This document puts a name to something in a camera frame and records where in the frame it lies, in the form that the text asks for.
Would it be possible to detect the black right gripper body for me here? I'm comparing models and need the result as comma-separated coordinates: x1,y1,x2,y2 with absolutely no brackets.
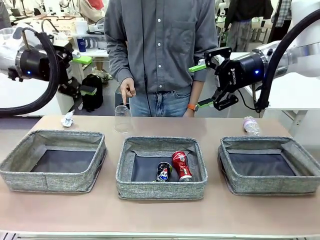
215,51,266,94

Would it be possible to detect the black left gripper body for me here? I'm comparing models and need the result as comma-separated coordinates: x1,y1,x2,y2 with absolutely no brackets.
14,44,75,86

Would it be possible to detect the clear plastic water bottle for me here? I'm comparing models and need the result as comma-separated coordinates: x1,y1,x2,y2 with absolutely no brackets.
242,115,261,137

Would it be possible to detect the white paper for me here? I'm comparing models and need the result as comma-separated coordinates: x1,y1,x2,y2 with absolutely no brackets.
60,109,76,128

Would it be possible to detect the clear plastic cup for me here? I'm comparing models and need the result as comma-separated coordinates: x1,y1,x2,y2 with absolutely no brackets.
114,104,131,135

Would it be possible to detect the crushed red soda can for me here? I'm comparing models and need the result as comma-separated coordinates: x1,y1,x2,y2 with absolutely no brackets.
171,150,194,183

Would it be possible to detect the crushed blue soda can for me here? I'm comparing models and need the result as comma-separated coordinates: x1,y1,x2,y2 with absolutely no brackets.
155,161,174,183

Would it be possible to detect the person's left forearm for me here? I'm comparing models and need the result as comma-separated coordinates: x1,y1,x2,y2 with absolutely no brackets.
188,53,217,105

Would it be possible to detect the person's right forearm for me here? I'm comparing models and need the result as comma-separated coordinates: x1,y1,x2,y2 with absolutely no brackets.
104,42,131,85

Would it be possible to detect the person's right hand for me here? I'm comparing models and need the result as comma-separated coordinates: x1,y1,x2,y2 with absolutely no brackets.
119,76,138,106

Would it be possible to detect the black backpack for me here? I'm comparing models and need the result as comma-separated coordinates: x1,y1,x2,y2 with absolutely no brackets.
81,73,104,113

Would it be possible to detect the dark blue bottle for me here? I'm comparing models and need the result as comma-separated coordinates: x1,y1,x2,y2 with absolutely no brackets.
76,36,87,53

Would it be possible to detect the white background desk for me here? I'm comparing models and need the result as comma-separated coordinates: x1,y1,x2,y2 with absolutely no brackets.
72,48,110,83

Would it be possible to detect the white plastic jug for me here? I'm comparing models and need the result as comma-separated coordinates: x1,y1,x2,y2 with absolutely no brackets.
74,18,89,35

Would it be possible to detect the white crate with wooden tray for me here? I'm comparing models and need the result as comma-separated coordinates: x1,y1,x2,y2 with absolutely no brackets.
37,15,77,38

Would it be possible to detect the white and black device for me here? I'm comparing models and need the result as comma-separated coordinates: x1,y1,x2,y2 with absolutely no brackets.
87,17,106,35

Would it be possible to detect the background person in black jacket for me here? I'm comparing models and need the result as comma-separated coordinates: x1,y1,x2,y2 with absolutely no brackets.
223,0,275,53

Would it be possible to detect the person in grey shirt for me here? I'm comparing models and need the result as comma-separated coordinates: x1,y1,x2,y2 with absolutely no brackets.
104,0,218,118

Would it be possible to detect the hanging plaid shirt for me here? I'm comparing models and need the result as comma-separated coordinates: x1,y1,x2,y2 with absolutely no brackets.
273,0,293,28

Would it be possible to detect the grey fabric basket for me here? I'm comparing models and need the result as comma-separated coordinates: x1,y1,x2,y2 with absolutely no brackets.
116,136,208,200
0,129,108,193
217,136,320,196

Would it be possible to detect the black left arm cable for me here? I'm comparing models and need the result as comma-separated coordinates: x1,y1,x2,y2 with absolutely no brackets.
0,26,61,118

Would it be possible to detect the aluminium table edge rail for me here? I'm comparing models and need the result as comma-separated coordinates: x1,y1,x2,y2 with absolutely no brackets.
0,231,320,240

